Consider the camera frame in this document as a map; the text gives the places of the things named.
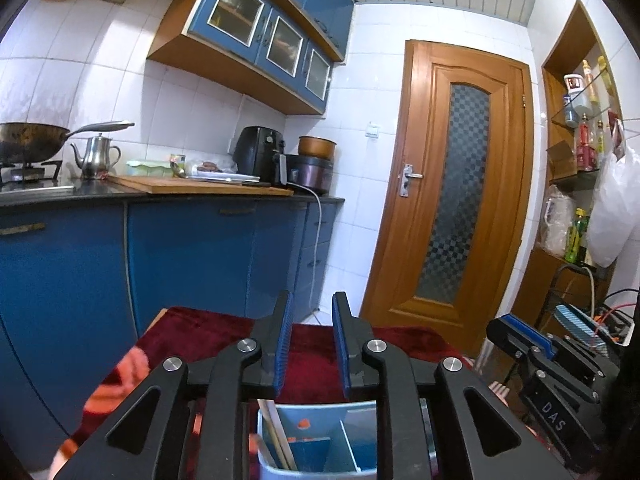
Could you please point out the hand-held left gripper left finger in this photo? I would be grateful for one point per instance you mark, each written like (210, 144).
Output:
(284, 345)

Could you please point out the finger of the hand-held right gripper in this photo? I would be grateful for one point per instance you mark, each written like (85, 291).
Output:
(530, 333)

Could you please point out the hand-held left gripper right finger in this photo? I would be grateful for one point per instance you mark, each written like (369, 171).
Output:
(342, 345)

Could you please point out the grey square chopstick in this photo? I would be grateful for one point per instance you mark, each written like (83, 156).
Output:
(272, 427)

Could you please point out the light blue utensil box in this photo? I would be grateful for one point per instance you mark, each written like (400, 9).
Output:
(320, 455)

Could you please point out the blue striped object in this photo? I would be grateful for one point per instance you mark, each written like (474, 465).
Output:
(580, 322)

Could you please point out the red and pink printed blanket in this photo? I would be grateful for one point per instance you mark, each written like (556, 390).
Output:
(200, 330)

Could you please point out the wooden door with glass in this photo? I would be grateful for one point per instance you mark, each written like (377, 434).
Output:
(400, 260)

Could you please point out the green bottle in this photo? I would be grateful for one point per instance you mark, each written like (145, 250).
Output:
(577, 237)

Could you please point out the white plastic bag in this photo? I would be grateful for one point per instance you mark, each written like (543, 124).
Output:
(612, 210)

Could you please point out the dark rice cooker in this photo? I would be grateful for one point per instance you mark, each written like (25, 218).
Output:
(310, 175)

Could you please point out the cardboard box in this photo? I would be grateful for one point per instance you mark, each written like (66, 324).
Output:
(560, 160)

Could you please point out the plate with food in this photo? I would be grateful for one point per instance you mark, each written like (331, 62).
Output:
(220, 172)

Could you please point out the wooden cutting board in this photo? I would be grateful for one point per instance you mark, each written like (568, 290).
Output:
(190, 186)

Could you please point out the black air fryer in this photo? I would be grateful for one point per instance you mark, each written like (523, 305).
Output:
(255, 155)

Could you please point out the copper pot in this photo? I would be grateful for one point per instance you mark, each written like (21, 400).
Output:
(316, 147)

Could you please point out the green food container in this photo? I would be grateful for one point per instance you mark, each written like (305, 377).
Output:
(147, 169)

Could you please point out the white mug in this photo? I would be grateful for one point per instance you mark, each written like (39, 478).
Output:
(574, 83)

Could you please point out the yellow bottle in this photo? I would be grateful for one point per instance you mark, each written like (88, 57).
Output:
(591, 82)

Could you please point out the steel kettle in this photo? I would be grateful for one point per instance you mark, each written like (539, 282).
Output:
(97, 160)

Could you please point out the gas stove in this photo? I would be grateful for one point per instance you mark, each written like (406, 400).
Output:
(30, 172)

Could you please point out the black wok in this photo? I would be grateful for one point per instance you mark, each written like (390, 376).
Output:
(30, 142)

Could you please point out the white wall switch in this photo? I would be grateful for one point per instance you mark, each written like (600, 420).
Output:
(372, 129)

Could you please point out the wooden wall shelf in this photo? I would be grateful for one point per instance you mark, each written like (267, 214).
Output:
(555, 85)

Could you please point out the blue wall cabinet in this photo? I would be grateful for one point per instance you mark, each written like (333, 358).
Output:
(235, 5)

